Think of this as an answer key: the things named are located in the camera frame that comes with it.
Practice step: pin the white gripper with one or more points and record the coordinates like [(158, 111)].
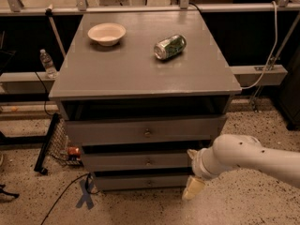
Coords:
[(198, 164)]

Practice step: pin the grey drawer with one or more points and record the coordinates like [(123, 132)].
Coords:
[(135, 161), (141, 182), (145, 131)]

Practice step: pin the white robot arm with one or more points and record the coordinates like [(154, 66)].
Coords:
[(231, 152)]

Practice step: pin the grey bottom drawer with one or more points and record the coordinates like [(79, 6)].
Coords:
[(141, 182)]

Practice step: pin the grey drawer cabinet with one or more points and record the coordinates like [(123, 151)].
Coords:
[(127, 82)]

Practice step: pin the grey top drawer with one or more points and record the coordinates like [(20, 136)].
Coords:
[(145, 131)]

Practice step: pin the blue tape cross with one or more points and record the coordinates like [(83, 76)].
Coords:
[(86, 196)]

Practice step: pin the orange red small object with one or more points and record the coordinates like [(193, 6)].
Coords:
[(73, 153)]

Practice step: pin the green soda can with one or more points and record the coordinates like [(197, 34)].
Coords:
[(170, 47)]

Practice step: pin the black mesh rack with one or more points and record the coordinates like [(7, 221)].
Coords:
[(57, 146)]

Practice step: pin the white bowl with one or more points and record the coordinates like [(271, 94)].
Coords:
[(107, 34)]

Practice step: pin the clear plastic water bottle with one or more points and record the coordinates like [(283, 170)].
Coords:
[(48, 64)]

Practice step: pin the wooden stick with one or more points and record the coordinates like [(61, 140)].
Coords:
[(49, 14)]

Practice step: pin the metal rail frame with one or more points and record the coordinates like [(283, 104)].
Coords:
[(150, 3)]

